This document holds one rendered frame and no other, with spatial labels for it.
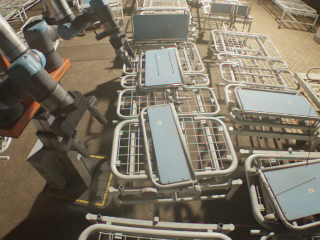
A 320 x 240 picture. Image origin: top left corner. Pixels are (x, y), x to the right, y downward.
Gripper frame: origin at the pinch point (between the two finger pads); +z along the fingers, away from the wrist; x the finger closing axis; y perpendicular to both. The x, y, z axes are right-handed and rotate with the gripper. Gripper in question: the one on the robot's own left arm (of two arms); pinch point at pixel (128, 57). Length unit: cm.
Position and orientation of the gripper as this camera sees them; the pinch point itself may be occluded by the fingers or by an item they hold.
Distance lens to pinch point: 104.3
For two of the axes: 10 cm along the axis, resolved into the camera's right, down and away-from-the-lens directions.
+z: 4.0, 7.0, 5.9
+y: 9.2, -3.1, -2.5
